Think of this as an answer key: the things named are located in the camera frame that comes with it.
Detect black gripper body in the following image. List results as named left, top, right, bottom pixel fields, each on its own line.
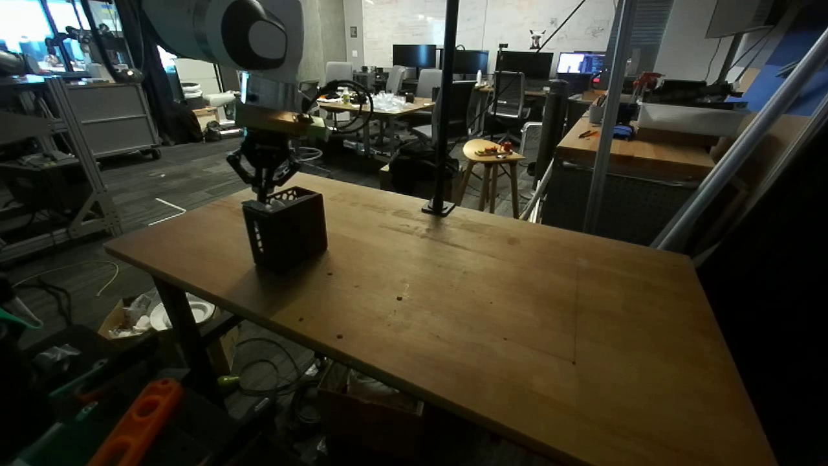
left=225, top=126, right=305, bottom=198

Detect black plastic box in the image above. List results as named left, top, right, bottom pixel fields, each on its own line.
left=242, top=185, right=331, bottom=278

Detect cardboard box with white items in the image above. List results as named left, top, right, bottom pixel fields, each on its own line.
left=97, top=289, right=217, bottom=348

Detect wooden office table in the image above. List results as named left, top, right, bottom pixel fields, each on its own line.
left=314, top=88, right=439, bottom=159

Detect large black bag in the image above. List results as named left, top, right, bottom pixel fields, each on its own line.
left=378, top=141, right=461, bottom=203

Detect white rolling cabinet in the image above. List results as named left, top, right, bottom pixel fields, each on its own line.
left=62, top=77, right=163, bottom=163

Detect grey metal shelving rack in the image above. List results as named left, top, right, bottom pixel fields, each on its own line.
left=0, top=73, right=124, bottom=266

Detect dark computer monitor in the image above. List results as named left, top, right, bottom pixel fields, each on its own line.
left=391, top=41, right=440, bottom=73
left=451, top=46, right=492, bottom=81
left=494, top=50, right=558, bottom=86

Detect black vertical stand pole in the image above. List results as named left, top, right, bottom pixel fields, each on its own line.
left=422, top=0, right=461, bottom=218

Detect round wooden stool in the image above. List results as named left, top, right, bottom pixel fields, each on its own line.
left=454, top=138, right=525, bottom=218

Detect red items on stool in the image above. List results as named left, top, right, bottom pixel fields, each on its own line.
left=473, top=141, right=516, bottom=160

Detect black office chair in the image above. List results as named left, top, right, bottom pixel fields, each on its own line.
left=490, top=68, right=528, bottom=132

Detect orange plastic tool case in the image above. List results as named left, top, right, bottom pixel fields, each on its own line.
left=88, top=376, right=186, bottom=466

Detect lit blue computer monitor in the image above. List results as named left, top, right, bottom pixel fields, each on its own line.
left=554, top=50, right=611, bottom=77

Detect upright silver metal pole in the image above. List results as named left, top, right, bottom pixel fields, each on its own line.
left=581, top=0, right=638, bottom=233

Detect wooden workbench with drawers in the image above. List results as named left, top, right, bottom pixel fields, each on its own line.
left=552, top=112, right=719, bottom=247

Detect black case on workbench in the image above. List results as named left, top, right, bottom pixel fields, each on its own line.
left=642, top=77, right=736, bottom=112

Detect slanted silver metal pole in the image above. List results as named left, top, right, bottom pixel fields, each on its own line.
left=653, top=28, right=828, bottom=253

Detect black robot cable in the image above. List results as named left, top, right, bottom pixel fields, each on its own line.
left=296, top=77, right=378, bottom=138

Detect black coiled floor cable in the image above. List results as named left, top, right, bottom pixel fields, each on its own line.
left=228, top=335, right=314, bottom=399

